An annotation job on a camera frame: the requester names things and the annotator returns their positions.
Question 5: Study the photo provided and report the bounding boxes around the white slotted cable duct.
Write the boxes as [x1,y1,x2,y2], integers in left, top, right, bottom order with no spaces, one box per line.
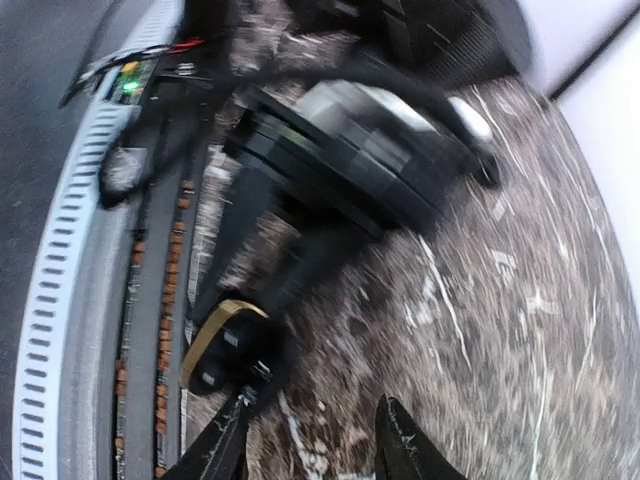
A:
[11,1,183,479]

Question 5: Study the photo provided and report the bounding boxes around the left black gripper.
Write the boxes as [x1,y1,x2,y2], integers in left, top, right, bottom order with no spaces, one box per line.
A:
[190,81,500,321]

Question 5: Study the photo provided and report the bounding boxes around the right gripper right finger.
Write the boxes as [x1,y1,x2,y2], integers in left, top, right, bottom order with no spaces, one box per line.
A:
[375,395,466,480]

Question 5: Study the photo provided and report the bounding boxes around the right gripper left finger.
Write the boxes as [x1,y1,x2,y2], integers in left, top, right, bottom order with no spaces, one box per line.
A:
[160,396,249,480]

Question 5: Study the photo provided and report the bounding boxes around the black charging case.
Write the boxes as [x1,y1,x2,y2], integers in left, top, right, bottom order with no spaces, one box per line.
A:
[180,299,298,398]

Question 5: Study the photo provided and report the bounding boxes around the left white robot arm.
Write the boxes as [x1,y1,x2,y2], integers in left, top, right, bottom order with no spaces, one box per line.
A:
[189,1,531,325]

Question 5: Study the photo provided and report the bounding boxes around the black front frame rail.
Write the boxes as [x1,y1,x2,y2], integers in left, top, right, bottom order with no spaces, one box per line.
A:
[97,60,212,479]

